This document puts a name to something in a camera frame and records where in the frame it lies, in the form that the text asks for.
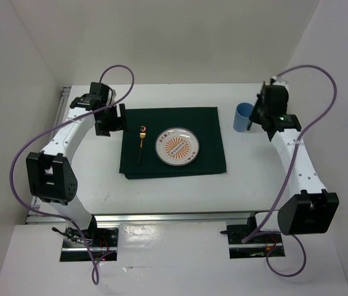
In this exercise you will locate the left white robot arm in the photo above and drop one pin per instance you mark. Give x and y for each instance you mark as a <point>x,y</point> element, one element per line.
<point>51,177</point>

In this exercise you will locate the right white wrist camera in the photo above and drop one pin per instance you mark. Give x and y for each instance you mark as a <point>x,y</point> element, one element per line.
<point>278,81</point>

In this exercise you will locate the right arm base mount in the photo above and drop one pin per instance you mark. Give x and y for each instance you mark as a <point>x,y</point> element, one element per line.
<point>256,247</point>

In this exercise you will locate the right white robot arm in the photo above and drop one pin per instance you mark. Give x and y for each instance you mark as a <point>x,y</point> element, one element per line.
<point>311,206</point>

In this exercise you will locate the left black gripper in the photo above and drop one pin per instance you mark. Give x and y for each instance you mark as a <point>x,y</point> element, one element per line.
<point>119,123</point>

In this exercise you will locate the gold knife black handle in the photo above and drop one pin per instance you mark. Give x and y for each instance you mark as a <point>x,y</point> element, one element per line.
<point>249,125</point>

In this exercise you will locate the gold fork black handle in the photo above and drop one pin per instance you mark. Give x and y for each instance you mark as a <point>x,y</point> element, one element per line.
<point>142,135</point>

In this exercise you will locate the light blue plastic cup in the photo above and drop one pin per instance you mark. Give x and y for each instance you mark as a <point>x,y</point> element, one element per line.
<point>243,112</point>

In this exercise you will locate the dark green cloth napkin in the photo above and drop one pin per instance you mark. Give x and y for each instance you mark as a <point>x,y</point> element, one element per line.
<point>202,121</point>

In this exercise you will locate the aluminium frame rail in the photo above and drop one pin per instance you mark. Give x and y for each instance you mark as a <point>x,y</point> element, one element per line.
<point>251,183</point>

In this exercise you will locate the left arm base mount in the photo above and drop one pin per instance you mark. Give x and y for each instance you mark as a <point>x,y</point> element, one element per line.
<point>103,247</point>

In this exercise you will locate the orange patterned plate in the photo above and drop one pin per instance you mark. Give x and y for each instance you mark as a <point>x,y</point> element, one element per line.
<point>177,147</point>

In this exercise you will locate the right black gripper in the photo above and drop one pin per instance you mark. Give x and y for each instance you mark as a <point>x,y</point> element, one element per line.
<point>254,118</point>

